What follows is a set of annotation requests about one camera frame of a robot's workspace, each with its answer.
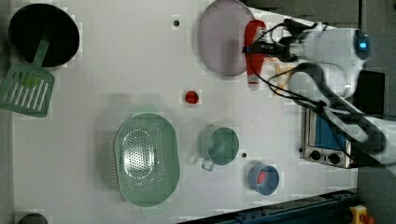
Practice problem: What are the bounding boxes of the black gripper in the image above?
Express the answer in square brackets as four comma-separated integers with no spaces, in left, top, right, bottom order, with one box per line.
[243,36,301,61]

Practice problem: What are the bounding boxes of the red plush ketchup bottle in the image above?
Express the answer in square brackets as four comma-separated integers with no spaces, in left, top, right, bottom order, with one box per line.
[244,20,266,90]

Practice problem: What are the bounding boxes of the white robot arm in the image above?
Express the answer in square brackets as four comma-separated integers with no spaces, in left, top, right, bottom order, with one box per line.
[243,28,395,166]

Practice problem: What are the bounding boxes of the grey round plate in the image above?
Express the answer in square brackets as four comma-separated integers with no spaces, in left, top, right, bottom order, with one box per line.
[198,0,254,77]

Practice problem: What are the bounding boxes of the yellow banana peel toy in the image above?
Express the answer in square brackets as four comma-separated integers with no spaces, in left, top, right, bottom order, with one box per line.
[275,63,294,93]

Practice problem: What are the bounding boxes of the green mug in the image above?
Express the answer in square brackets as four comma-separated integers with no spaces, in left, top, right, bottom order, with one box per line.
[197,125,239,172]

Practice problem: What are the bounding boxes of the red strawberry toy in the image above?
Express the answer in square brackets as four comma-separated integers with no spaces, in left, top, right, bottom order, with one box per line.
[256,171,267,185]

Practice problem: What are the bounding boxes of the blue bowl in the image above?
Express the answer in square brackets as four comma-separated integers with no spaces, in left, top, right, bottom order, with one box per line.
[247,164,279,196]

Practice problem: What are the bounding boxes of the green perforated colander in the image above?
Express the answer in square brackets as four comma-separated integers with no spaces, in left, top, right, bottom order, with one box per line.
[114,113,180,207]

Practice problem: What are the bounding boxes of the black pot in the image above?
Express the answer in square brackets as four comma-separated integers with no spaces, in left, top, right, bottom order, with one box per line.
[8,4,80,67]

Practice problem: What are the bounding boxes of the green slotted spatula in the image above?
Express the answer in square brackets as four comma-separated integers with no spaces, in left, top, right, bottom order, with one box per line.
[0,35,54,118]

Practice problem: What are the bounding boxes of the black cylinder cup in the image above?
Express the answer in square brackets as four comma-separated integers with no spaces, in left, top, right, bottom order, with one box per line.
[17,213,49,224]

